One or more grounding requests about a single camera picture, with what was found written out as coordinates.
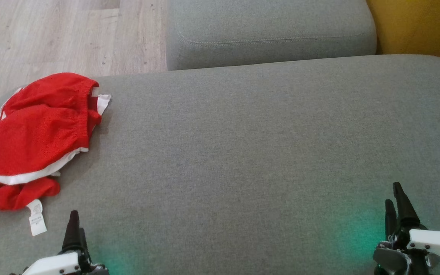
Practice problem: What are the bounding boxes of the red shorts white trim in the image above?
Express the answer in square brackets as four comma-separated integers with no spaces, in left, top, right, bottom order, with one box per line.
[0,72,112,191]

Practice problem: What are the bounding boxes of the medium grey sofa seat cushion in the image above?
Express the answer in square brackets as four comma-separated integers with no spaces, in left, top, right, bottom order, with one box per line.
[166,0,378,71]

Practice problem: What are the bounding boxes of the large grey sofa seat cushion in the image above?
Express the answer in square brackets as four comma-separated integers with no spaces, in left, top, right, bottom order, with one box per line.
[0,55,440,275]

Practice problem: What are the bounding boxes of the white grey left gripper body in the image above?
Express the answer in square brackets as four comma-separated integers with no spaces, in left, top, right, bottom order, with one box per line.
[21,251,110,275]

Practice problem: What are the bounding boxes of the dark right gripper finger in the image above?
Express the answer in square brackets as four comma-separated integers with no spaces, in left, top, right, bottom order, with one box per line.
[385,199,398,241]
[393,182,421,230]

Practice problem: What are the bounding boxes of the wide yellow sofa backrest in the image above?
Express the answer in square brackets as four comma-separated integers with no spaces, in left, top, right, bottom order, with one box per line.
[365,0,440,68]

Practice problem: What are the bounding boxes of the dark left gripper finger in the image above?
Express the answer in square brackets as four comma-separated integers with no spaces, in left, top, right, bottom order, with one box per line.
[62,210,81,253]
[79,228,92,268]

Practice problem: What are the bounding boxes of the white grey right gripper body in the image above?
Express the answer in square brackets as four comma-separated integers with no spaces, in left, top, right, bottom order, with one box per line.
[373,228,440,275]

